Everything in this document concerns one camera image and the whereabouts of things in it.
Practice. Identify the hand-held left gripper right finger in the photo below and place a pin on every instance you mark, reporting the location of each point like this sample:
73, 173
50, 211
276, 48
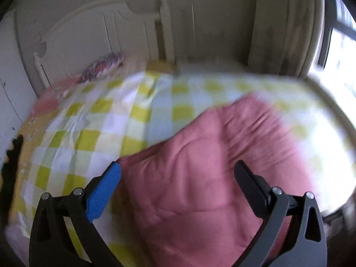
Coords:
253, 189

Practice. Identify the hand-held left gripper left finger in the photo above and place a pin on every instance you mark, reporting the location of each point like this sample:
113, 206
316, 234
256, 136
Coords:
104, 189

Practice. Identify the pink quilted blanket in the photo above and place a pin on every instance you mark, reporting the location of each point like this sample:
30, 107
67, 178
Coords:
194, 186

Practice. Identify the yellow white checked bed sheet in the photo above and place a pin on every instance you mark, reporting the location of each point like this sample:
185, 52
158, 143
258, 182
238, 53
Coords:
111, 122

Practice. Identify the dark cloth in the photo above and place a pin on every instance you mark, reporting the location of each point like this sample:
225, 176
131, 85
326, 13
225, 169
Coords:
12, 167

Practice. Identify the yellow floral bed sheet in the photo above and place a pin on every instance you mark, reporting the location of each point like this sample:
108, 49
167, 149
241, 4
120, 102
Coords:
26, 133

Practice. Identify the pink pillow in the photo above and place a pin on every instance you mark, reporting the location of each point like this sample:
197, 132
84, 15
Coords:
50, 100

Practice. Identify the beige window ledge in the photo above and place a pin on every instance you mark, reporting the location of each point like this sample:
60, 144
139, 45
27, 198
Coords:
333, 97

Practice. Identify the multicoloured patterned pillow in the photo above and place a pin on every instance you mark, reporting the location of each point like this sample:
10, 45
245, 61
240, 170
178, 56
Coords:
103, 64

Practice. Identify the white wooden headboard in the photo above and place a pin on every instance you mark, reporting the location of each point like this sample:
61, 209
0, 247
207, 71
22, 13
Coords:
97, 33

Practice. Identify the window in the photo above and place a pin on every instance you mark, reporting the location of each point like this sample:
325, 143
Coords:
342, 50

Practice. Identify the beige curtain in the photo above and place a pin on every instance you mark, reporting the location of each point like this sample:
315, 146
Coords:
283, 19

